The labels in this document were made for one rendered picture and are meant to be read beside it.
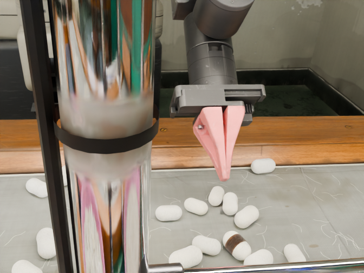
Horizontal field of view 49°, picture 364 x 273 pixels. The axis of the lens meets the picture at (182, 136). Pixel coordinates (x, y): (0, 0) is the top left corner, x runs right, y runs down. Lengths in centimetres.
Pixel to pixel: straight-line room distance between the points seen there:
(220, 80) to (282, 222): 20
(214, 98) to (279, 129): 26
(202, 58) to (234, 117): 8
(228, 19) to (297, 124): 31
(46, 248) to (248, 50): 235
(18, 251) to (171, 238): 17
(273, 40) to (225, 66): 227
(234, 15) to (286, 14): 228
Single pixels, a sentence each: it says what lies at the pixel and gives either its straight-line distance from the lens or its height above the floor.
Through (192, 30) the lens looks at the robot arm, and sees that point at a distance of 49.
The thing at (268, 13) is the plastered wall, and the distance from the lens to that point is 265.
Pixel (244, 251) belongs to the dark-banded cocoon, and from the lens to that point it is 45.
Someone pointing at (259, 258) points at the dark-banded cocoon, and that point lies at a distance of 44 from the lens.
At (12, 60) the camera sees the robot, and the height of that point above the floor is 63.
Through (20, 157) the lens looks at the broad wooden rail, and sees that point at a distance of 59.
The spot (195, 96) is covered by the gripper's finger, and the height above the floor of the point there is 90.
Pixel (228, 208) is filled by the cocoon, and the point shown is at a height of 75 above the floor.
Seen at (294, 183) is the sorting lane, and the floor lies 74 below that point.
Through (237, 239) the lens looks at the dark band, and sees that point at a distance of 45.
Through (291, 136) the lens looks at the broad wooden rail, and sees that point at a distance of 65.
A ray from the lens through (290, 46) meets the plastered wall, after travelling 280.
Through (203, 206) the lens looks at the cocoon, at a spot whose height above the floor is 76.
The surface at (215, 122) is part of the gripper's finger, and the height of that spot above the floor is 88.
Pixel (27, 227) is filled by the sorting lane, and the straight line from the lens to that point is 50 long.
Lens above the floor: 108
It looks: 31 degrees down
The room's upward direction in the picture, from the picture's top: 4 degrees clockwise
